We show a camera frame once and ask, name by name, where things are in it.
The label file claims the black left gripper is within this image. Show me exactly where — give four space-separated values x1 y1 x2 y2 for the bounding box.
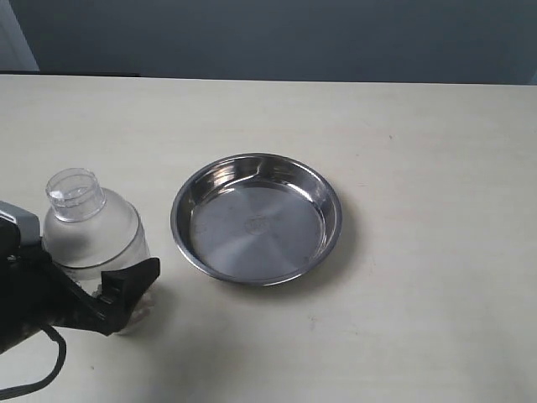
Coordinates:
1 221 160 353

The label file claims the clear plastic shaker bottle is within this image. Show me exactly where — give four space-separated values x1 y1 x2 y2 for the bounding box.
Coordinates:
42 168 156 301

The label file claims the round stainless steel dish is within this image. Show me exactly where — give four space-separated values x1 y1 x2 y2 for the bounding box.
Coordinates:
170 153 343 287

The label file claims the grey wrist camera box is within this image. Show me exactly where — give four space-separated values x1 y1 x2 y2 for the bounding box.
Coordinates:
1 201 41 246

